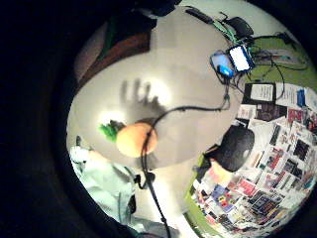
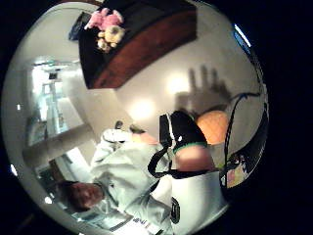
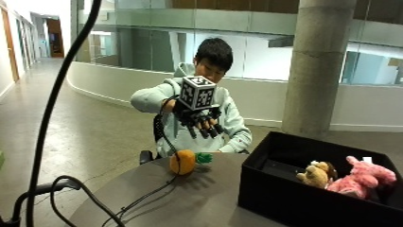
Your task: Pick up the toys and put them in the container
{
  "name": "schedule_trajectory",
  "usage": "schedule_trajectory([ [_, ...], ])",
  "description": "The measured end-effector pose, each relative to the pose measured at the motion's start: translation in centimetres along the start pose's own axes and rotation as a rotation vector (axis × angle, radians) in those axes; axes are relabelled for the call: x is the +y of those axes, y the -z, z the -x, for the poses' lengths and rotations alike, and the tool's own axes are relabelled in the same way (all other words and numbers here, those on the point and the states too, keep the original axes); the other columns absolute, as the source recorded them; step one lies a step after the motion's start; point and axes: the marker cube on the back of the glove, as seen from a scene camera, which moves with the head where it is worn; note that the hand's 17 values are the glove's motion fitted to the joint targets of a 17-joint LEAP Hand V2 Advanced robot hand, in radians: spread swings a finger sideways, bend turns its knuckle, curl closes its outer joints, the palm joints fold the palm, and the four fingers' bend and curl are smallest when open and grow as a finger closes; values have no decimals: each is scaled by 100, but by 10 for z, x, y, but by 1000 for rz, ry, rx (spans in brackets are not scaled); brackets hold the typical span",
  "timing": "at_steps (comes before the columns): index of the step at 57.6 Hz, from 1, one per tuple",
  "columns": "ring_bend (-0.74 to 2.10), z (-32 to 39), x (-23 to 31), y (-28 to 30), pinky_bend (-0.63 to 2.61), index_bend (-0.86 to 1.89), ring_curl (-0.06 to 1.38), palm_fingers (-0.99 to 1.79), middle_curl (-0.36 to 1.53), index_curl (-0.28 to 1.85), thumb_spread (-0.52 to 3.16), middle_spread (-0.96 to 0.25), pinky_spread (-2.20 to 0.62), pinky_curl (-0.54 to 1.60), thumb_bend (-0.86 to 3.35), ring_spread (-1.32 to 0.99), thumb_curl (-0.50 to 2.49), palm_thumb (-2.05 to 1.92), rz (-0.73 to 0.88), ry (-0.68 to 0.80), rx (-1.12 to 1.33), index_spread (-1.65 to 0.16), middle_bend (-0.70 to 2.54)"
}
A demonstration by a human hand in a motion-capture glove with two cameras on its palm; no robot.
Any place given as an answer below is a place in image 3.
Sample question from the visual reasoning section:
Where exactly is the person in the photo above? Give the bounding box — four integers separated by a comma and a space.
131, 37, 253, 159

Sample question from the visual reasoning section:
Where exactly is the white marker cube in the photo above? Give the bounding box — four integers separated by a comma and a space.
179, 75, 219, 112

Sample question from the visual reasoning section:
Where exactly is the orange plush carrot toy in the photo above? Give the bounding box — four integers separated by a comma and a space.
169, 148, 215, 176

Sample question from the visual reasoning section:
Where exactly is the tan plush dog toy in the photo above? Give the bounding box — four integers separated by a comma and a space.
296, 160, 340, 190

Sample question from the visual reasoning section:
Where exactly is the concrete pillar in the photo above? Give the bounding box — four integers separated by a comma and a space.
281, 0, 358, 140

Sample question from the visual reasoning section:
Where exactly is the black storage box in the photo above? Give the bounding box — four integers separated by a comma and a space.
237, 131, 403, 227

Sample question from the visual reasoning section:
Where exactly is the pink plush toy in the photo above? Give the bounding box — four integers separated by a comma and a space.
326, 155, 398, 201

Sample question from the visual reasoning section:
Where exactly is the black glove cable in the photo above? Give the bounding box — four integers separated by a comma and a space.
100, 94, 183, 227

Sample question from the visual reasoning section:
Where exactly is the thick black cable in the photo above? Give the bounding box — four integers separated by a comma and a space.
26, 0, 104, 227

